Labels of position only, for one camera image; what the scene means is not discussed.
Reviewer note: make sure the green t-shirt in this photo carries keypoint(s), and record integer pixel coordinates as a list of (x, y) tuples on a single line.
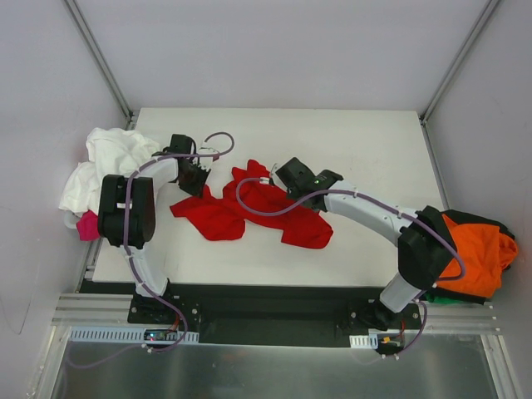
[(432, 298)]

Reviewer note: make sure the white daisy print t-shirt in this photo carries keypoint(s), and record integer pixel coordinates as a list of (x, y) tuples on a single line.
[(110, 152)]

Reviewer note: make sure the left aluminium frame post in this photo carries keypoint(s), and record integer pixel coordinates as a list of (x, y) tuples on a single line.
[(88, 37)]

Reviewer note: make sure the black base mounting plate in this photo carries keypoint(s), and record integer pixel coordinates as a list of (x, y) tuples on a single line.
[(276, 332)]

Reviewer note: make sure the aluminium frame post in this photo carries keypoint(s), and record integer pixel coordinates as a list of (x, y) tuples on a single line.
[(88, 37), (459, 59)]

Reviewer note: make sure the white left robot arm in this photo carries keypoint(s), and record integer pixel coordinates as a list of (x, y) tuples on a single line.
[(127, 208)]

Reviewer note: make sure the aluminium front rail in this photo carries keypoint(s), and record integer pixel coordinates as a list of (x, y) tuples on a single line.
[(117, 310)]

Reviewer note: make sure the small white cable duct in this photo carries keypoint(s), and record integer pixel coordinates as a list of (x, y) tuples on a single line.
[(369, 341)]

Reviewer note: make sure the orange t-shirt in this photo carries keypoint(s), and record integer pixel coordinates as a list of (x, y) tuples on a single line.
[(478, 257)]

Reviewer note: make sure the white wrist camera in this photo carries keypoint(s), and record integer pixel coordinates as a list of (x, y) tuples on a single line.
[(270, 179), (205, 150)]

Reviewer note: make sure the black t-shirt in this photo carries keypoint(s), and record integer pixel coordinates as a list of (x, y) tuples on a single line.
[(474, 217)]

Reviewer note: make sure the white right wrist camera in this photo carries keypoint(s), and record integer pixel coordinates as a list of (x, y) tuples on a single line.
[(270, 179)]

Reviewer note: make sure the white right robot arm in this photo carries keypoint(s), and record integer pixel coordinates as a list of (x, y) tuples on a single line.
[(423, 240)]

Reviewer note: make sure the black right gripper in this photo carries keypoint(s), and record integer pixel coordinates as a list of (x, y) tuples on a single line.
[(288, 171)]

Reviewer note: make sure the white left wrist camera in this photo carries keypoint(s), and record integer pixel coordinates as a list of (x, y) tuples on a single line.
[(205, 150)]

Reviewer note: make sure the white slotted cable duct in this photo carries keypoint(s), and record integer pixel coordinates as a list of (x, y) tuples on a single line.
[(150, 336)]

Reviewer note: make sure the right aluminium frame post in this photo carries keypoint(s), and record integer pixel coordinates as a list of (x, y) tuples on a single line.
[(459, 59)]

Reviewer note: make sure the pink t-shirt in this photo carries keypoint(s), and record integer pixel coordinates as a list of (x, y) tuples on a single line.
[(87, 227)]

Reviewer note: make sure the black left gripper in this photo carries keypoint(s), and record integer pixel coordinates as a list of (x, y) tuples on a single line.
[(193, 175)]

